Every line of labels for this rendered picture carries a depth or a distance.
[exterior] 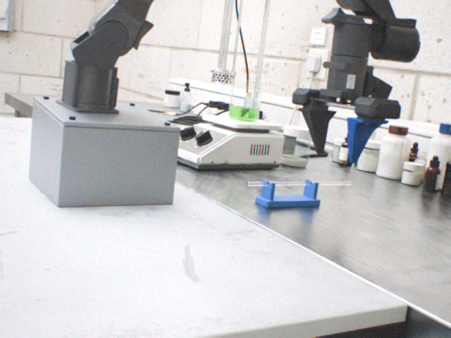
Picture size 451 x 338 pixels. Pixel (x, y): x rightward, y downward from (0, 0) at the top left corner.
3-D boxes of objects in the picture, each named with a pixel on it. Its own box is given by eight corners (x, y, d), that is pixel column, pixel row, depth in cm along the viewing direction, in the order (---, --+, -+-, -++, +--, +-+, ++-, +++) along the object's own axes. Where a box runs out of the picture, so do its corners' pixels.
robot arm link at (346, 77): (379, 58, 81) (411, 62, 84) (295, 52, 97) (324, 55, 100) (371, 118, 83) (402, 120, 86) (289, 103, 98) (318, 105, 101)
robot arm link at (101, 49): (70, 67, 76) (76, 15, 74) (68, 59, 84) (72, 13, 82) (123, 74, 78) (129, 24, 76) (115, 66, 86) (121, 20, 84)
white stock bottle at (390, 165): (390, 180, 122) (399, 127, 120) (370, 174, 127) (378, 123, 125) (411, 180, 125) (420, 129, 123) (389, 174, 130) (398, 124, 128)
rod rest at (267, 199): (266, 208, 86) (270, 184, 85) (254, 202, 88) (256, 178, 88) (321, 206, 91) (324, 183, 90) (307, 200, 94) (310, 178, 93)
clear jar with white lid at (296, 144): (313, 167, 127) (318, 130, 125) (295, 168, 123) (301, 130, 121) (291, 161, 131) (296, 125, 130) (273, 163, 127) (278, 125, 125)
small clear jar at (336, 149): (327, 160, 140) (330, 138, 139) (339, 159, 143) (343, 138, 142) (342, 164, 136) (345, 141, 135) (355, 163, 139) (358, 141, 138)
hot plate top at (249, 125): (235, 128, 111) (235, 123, 111) (199, 119, 120) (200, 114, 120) (283, 130, 118) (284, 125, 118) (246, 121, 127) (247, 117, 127)
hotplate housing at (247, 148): (197, 171, 107) (202, 127, 106) (161, 157, 117) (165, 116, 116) (289, 170, 121) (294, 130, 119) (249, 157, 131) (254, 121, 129)
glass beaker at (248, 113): (221, 119, 119) (225, 76, 117) (248, 121, 122) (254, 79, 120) (237, 125, 113) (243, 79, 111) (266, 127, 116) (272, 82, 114)
